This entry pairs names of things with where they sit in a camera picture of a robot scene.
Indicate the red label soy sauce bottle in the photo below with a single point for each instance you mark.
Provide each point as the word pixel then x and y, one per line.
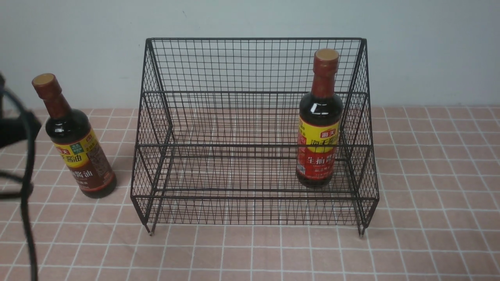
pixel 320 113

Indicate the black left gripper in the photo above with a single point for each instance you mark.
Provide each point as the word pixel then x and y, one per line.
pixel 13 130

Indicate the pink checkered tablecloth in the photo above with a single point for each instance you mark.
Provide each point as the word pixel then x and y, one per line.
pixel 437 219

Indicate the dark soy sauce bottle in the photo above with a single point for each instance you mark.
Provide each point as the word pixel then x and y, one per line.
pixel 73 137

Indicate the black wire mesh rack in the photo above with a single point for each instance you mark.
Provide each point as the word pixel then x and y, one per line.
pixel 217 135

